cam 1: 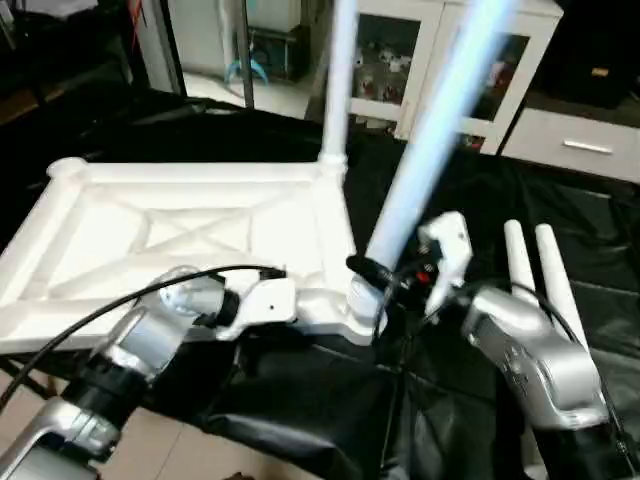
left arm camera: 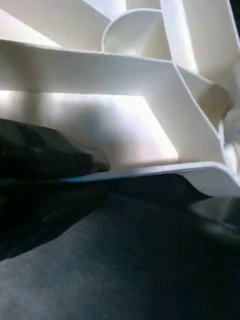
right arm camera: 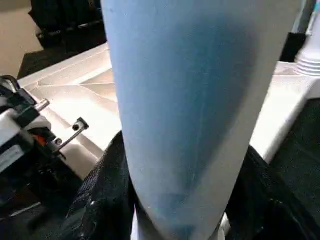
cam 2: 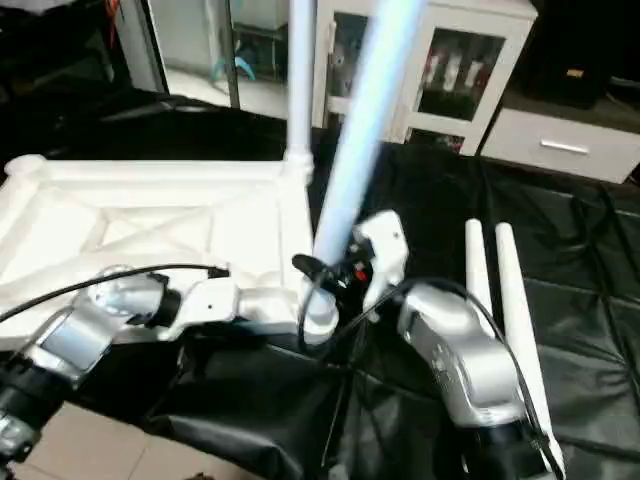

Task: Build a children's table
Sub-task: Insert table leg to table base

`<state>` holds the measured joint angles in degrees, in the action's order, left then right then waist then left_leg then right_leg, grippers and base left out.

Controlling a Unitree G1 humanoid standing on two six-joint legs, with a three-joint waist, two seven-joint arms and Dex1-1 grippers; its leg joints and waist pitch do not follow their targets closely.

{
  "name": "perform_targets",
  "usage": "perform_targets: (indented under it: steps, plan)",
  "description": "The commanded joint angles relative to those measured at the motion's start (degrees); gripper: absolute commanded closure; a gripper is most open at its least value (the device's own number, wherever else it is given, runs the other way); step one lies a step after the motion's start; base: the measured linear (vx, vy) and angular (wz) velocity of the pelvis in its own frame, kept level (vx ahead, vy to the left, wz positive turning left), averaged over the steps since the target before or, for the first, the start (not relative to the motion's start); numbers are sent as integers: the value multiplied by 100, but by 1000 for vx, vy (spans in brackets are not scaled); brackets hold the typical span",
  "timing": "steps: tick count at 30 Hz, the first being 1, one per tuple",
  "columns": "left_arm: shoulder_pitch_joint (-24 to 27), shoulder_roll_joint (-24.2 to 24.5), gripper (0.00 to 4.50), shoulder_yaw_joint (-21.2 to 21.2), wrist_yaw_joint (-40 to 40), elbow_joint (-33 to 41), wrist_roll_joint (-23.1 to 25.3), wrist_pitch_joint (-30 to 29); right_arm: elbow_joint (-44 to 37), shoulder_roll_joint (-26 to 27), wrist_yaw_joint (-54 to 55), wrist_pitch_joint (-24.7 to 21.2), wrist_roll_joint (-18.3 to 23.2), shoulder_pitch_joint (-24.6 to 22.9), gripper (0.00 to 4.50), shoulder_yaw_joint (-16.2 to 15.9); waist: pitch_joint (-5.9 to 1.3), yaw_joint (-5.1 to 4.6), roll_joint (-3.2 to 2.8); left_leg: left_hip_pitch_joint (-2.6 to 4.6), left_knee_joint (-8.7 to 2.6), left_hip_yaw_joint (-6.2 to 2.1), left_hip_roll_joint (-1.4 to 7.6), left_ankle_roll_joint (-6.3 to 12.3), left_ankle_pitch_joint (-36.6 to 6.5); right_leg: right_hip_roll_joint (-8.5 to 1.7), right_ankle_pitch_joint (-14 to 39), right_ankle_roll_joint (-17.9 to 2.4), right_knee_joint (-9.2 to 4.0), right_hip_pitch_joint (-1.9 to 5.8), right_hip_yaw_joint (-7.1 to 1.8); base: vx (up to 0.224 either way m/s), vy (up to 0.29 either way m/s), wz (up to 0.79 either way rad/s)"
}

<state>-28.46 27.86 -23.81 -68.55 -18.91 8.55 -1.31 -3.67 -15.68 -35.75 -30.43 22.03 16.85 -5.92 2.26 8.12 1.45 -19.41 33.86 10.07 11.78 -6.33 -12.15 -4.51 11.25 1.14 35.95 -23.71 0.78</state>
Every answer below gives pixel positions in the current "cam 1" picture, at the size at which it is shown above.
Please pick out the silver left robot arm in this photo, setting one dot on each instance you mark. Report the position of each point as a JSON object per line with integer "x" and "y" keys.
{"x": 150, "y": 340}

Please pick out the black box device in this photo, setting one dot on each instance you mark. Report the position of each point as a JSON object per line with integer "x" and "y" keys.
{"x": 600, "y": 80}

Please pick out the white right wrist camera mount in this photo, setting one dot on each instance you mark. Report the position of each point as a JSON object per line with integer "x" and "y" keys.
{"x": 448, "y": 240}

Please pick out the black plastic mat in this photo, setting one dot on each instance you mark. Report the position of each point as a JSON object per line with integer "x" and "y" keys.
{"x": 80, "y": 130}

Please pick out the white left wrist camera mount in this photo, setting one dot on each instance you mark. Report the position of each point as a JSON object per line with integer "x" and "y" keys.
{"x": 265, "y": 300}

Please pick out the white glass door cabinet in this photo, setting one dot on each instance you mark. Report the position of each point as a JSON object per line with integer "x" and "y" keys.
{"x": 400, "y": 100}

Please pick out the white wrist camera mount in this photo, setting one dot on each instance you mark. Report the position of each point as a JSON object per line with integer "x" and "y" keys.
{"x": 265, "y": 300}
{"x": 448, "y": 240}

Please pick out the white plastic table leg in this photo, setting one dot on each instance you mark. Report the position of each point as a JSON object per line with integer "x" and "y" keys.
{"x": 555, "y": 280}
{"x": 340, "y": 80}
{"x": 440, "y": 120}
{"x": 518, "y": 255}

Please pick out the white drawer unit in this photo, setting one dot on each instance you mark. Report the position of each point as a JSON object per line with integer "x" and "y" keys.
{"x": 580, "y": 148}

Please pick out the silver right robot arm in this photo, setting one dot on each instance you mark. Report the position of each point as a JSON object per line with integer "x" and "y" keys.
{"x": 530, "y": 350}

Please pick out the teal floor stand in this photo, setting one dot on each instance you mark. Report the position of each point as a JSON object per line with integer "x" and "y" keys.
{"x": 245, "y": 70}

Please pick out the white plastic table top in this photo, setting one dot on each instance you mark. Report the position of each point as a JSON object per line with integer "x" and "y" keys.
{"x": 100, "y": 240}

